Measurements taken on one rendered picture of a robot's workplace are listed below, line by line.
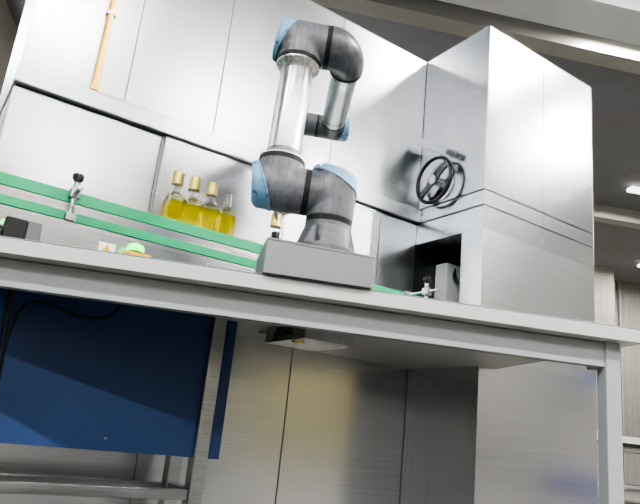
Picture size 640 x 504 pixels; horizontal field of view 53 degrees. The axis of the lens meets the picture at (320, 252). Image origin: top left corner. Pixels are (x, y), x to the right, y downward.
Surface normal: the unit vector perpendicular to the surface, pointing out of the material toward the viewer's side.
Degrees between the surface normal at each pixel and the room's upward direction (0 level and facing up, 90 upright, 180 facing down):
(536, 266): 90
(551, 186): 90
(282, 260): 90
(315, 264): 90
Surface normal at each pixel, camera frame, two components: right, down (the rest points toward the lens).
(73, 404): 0.56, -0.18
